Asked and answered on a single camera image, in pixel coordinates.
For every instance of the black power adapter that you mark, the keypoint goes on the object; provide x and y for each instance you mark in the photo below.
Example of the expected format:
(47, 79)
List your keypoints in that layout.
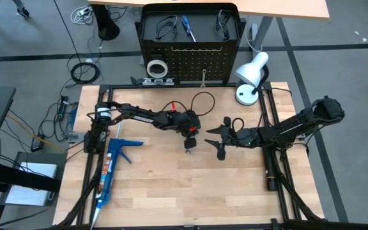
(37, 143)

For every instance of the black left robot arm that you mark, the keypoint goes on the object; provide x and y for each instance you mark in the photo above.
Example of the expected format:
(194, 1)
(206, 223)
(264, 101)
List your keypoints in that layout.
(139, 115)

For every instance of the black peg board cart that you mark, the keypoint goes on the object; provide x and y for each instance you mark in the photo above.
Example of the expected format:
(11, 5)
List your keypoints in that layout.
(184, 60)

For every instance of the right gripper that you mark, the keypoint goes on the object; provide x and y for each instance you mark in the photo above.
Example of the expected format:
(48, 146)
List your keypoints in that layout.
(238, 137)

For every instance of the black power strip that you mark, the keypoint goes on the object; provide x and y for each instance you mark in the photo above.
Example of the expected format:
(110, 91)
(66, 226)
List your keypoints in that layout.
(64, 107)

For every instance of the black cylinder with yellow band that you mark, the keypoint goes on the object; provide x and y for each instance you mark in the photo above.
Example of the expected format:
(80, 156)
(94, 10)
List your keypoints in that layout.
(270, 169)

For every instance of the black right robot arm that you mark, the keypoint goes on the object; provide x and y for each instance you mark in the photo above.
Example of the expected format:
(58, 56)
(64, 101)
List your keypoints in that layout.
(292, 129)

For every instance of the grey desk leg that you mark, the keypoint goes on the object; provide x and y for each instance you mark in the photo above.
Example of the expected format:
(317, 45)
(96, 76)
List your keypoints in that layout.
(262, 32)

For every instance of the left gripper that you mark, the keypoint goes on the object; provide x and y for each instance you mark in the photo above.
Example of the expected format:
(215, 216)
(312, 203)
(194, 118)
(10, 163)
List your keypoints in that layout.
(188, 123)

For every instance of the silver combination wrench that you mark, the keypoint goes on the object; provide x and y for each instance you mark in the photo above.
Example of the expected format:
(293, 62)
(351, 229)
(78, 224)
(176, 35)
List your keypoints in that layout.
(188, 150)
(203, 78)

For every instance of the black desk foot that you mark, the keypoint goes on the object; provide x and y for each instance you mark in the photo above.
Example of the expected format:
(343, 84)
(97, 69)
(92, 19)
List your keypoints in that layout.
(107, 28)

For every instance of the white paper sheet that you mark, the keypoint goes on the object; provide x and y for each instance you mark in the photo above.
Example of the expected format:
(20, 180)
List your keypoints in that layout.
(30, 195)

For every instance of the light wooden desk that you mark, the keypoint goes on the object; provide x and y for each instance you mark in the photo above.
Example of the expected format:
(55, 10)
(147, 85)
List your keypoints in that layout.
(283, 8)

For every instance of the white masking tape roll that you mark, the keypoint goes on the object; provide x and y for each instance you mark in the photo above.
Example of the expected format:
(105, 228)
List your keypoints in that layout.
(149, 68)

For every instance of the black aluminium table frame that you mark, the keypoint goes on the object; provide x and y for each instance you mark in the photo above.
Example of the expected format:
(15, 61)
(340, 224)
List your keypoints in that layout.
(276, 198)

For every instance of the white gooseneck desk lamp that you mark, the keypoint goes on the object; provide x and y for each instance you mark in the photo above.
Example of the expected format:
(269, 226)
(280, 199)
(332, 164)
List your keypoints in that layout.
(246, 96)

